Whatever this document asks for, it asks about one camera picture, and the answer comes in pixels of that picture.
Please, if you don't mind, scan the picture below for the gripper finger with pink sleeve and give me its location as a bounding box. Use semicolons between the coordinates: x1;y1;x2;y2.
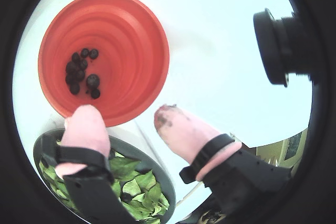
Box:
39;105;139;224
153;104;293;218

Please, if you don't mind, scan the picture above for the dark grey round bowl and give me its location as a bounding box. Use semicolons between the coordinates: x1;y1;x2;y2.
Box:
33;128;176;224

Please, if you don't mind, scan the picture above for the pile of green leaves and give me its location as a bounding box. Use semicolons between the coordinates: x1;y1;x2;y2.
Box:
38;140;171;222

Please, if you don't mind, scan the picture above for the red collapsible silicone cup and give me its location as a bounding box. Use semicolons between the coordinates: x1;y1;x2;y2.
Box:
38;0;171;128

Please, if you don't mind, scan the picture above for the black camera lens module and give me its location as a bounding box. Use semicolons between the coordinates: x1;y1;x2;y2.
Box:
253;8;316;88

